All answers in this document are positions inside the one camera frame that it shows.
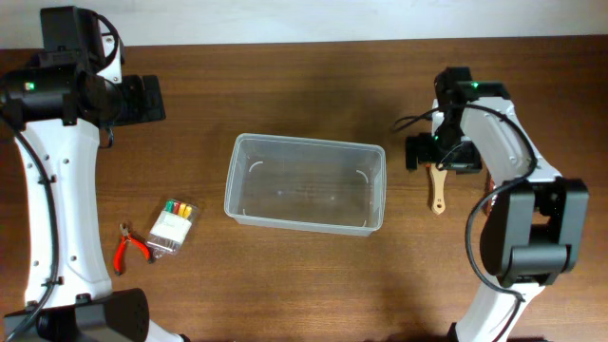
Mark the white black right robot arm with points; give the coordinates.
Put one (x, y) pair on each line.
(526, 229)

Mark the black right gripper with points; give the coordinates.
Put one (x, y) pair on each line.
(465, 161)

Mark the clear plastic container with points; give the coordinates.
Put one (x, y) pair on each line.
(307, 184)

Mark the orange scraper wooden handle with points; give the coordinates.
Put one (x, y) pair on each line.
(438, 180)

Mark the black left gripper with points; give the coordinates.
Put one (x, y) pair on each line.
(150, 105)

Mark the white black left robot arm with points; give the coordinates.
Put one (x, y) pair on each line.
(57, 108)

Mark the orange socket bit rail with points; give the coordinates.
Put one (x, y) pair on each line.
(489, 187)

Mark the clear case coloured bits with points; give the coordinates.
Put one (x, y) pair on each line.
(171, 228)

